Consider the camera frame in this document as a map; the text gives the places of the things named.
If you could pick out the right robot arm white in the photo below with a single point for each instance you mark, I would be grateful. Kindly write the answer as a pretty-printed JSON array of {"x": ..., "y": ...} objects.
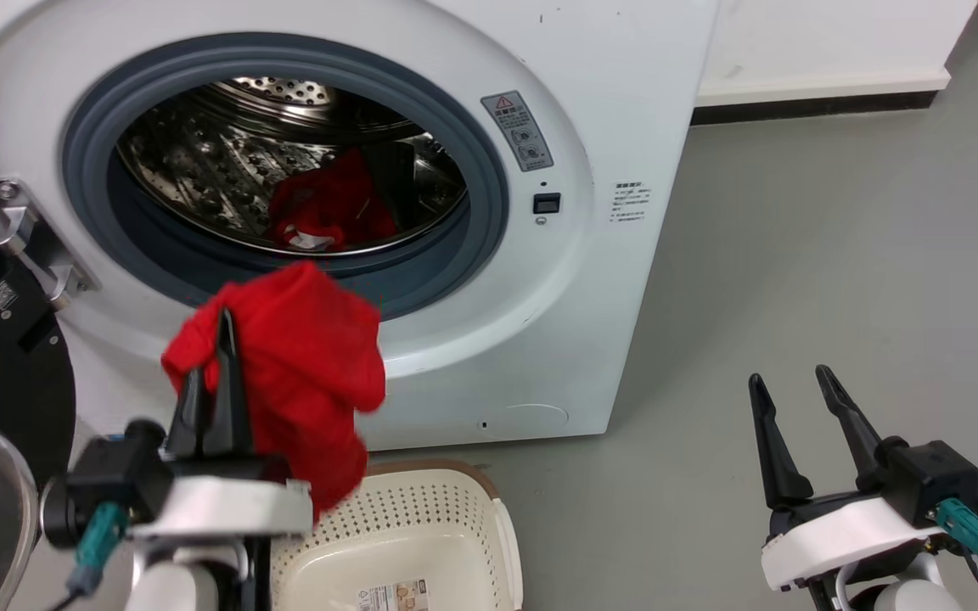
[{"x": 888, "y": 590}]

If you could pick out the white front-load washing machine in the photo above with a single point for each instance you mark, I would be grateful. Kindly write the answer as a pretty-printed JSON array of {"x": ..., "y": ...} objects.
[{"x": 625, "y": 102}]

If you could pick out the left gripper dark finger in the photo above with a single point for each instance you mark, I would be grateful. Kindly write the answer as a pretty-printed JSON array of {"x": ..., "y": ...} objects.
[
  {"x": 190, "y": 416},
  {"x": 228, "y": 390}
]

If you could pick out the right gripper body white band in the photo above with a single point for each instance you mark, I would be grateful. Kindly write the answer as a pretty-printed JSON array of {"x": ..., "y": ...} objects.
[{"x": 837, "y": 535}]

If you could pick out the black washing machine door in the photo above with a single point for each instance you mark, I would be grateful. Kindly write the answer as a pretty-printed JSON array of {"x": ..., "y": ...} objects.
[{"x": 5, "y": 373}]

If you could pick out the small printed text label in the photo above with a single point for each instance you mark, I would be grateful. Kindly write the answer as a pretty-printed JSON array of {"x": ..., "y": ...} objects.
[{"x": 629, "y": 202}]

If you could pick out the red garment with white label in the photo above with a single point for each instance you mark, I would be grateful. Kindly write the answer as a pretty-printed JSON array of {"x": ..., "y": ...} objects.
[{"x": 332, "y": 204}]

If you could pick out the perforated steel washer drum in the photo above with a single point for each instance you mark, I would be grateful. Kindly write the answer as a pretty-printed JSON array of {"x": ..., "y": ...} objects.
[{"x": 200, "y": 170}]

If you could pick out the grey warning sticker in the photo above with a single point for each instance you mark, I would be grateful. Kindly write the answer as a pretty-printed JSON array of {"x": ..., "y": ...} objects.
[{"x": 517, "y": 130}]

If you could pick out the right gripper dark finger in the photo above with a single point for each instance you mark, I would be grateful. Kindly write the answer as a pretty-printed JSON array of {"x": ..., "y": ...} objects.
[
  {"x": 852, "y": 424},
  {"x": 773, "y": 450}
]

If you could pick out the cream perforated laundry basket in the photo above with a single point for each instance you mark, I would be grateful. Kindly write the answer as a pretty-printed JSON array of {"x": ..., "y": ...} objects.
[{"x": 421, "y": 543}]

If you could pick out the metal door hinge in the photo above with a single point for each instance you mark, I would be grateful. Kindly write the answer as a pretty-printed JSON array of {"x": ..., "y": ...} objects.
[{"x": 30, "y": 238}]

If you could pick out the black door latch socket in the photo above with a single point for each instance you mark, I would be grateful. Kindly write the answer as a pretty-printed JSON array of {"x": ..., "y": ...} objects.
[{"x": 547, "y": 203}]

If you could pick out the grey rubber door gasket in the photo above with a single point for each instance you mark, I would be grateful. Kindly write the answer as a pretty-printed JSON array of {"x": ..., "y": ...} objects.
[{"x": 489, "y": 187}]

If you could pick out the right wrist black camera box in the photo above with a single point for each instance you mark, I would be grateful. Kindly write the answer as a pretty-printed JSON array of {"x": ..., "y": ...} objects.
[{"x": 935, "y": 479}]

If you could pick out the black wall baseboard strip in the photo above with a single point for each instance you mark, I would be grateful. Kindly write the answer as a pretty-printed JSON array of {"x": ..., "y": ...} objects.
[{"x": 812, "y": 108}]

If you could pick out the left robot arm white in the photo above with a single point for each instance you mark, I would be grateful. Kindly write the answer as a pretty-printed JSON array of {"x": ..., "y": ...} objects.
[{"x": 192, "y": 581}]

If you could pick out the plain red garment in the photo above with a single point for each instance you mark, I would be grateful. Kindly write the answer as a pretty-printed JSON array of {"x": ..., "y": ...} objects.
[{"x": 302, "y": 356}]

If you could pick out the paper product label sticker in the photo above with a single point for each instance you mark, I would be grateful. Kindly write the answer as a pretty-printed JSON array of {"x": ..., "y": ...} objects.
[{"x": 394, "y": 596}]

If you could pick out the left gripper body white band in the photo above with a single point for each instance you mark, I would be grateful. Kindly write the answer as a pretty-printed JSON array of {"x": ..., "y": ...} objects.
[{"x": 226, "y": 505}]

